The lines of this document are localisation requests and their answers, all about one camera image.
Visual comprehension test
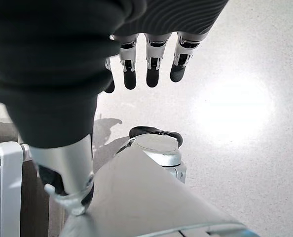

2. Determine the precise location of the dark robot right hand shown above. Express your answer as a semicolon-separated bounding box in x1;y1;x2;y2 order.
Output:
0;0;230;216

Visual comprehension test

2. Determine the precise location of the black robot right foot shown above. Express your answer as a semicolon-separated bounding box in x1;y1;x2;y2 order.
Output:
128;125;184;147

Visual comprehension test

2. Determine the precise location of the white medical cart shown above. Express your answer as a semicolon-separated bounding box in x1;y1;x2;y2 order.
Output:
0;142;32;237

